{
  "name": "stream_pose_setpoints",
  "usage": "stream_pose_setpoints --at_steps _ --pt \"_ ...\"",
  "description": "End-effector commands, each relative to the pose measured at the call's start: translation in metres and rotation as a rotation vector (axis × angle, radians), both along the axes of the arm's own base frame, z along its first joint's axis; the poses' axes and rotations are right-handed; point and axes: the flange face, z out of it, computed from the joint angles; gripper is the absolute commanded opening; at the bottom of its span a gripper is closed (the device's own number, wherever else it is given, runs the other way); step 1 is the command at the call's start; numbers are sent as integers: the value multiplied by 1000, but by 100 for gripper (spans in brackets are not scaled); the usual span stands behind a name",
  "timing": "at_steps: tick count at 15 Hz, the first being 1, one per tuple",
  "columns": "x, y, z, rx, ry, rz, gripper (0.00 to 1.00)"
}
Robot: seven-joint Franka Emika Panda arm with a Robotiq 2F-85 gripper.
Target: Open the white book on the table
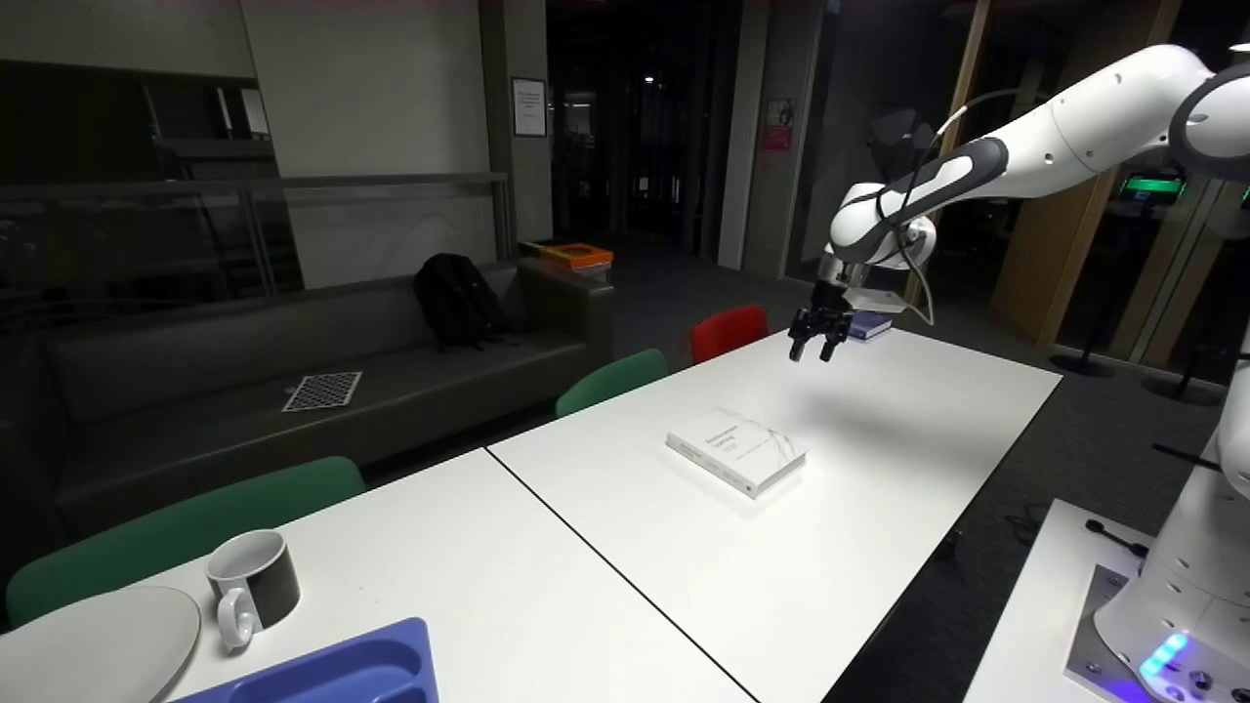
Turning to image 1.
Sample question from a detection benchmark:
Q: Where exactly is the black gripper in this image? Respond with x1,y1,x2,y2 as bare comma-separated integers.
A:
786,277,858,368

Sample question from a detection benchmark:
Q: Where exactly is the white box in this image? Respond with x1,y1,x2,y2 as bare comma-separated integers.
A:
664,408,810,498

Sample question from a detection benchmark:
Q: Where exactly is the blue hardcover book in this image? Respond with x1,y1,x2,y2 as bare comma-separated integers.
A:
844,307,898,345

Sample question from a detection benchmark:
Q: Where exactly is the green chair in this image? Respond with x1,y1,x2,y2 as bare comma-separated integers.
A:
556,345,681,422
4,453,371,628

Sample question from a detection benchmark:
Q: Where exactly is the bin with orange lid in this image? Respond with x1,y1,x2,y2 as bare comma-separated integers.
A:
519,239,617,349

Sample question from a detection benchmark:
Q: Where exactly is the black dumbbell-shaped tool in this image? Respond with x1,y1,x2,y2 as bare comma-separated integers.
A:
1083,514,1153,561

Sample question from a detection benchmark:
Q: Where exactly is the green lit sign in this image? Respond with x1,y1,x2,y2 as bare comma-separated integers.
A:
1120,170,1187,207

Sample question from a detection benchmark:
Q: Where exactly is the white sheet on sofa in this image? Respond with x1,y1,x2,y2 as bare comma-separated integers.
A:
278,368,368,416

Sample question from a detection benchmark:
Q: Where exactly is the blue cutlery tray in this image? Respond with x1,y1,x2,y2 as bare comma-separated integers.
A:
179,612,446,703

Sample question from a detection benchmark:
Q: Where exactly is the white mug with black band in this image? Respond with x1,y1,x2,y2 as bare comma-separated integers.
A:
208,527,304,657

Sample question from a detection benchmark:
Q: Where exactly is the dark grey sofa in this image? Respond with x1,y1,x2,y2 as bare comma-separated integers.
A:
0,264,597,550

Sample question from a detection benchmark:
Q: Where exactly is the grey plate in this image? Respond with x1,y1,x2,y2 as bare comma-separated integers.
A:
0,586,208,703

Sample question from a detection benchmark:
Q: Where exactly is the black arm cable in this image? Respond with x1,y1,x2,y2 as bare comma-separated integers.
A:
890,87,996,330

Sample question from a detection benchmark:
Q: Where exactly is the red wall sign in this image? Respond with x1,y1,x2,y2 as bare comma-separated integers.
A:
759,97,795,161

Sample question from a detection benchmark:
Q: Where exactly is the framed wall notice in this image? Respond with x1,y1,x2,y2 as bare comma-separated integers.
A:
510,77,548,136

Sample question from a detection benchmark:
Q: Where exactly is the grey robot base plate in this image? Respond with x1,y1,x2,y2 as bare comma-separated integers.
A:
1067,561,1250,703

